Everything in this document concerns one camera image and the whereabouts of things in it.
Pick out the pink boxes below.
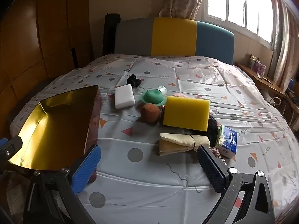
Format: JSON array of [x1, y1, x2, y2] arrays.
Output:
[[249, 54, 267, 76]]

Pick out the white sponge block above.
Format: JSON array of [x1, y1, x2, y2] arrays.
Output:
[[114, 85, 136, 109]]

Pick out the black scrunchie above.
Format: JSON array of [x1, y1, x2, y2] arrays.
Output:
[[127, 74, 142, 88]]

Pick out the striped side curtain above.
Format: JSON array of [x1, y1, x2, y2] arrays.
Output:
[[272, 0, 299, 94]]

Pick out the maroon gift box gold interior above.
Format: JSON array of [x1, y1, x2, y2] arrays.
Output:
[[8, 85, 102, 182]]

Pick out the beige cloth bundle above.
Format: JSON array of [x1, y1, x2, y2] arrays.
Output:
[[159, 133, 211, 156]]

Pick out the black wig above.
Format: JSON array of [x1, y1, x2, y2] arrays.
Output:
[[164, 114, 222, 148]]

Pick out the blue tissue packet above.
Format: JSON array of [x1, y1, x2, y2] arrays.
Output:
[[215, 125, 237, 158]]

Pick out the patterned bed sheet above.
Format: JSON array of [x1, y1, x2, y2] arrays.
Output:
[[10, 53, 299, 224]]

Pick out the green felt hat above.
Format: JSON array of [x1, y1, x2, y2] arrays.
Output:
[[141, 89, 167, 105]]

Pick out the window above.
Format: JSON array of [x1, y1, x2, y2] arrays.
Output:
[[207, 0, 281, 49]]

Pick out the wooden wardrobe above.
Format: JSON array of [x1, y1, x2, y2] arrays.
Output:
[[0, 0, 94, 136]]

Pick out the brown makeup sponge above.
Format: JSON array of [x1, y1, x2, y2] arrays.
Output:
[[140, 104, 161, 123]]

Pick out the yellow sponge block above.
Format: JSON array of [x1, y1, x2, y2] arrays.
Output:
[[163, 96, 211, 132]]

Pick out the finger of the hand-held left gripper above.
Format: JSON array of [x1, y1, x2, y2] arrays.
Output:
[[0, 136, 23, 166]]

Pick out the black narrow post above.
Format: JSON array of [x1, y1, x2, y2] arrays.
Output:
[[71, 48, 78, 69]]

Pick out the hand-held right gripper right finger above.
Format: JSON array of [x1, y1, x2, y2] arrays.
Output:
[[197, 145, 275, 224]]

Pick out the wooden side desk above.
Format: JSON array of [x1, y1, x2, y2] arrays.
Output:
[[235, 62, 299, 131]]

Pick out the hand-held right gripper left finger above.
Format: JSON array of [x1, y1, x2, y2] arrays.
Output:
[[23, 145, 102, 224]]

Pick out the grey yellow blue headboard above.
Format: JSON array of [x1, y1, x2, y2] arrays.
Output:
[[114, 17, 235, 65]]

